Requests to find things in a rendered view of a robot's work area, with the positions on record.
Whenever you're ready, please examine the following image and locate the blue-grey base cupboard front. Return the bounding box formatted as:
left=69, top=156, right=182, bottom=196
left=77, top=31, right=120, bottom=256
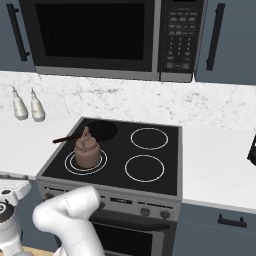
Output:
left=15, top=179, right=62, bottom=253

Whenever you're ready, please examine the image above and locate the blue-grey wall cupboard door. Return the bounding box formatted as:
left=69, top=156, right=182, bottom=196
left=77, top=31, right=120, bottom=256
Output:
left=194, top=0, right=256, bottom=87
left=0, top=0, right=37, bottom=73

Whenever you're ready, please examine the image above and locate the black frying pan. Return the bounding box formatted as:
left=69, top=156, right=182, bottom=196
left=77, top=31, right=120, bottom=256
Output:
left=52, top=120, right=119, bottom=145

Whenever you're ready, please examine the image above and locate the black cupboard door handle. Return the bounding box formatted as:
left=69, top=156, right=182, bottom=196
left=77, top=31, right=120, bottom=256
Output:
left=6, top=3, right=31, bottom=62
left=205, top=2, right=226, bottom=72

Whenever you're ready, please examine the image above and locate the brown kettle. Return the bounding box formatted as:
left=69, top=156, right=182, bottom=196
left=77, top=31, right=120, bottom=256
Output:
left=73, top=125, right=102, bottom=170

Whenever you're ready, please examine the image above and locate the white squeeze bottle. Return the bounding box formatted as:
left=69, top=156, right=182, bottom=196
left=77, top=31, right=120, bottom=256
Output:
left=11, top=85, right=29, bottom=121
left=30, top=87, right=46, bottom=123

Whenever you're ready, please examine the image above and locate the black drawer handle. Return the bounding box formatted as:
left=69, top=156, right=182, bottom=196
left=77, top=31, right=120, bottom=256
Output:
left=217, top=213, right=249, bottom=229

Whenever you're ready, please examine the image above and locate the black and steel stove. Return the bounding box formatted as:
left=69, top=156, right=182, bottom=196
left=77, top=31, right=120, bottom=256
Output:
left=35, top=116, right=184, bottom=256

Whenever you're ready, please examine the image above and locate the blue-grey drawer front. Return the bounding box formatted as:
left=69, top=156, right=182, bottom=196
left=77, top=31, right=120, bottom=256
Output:
left=171, top=202, right=256, bottom=256

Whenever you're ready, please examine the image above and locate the black and steel microwave oven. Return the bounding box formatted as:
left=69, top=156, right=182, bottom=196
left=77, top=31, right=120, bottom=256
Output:
left=18, top=0, right=208, bottom=83

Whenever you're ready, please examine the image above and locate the black countertop appliance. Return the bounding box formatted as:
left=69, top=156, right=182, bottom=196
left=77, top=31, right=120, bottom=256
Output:
left=246, top=133, right=256, bottom=167

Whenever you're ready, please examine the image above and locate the black oven door handle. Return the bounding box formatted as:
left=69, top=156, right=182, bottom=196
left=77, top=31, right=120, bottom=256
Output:
left=89, top=212, right=172, bottom=232

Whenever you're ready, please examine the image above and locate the black oven door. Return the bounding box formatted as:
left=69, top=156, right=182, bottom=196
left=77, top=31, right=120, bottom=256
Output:
left=89, top=220, right=178, bottom=256

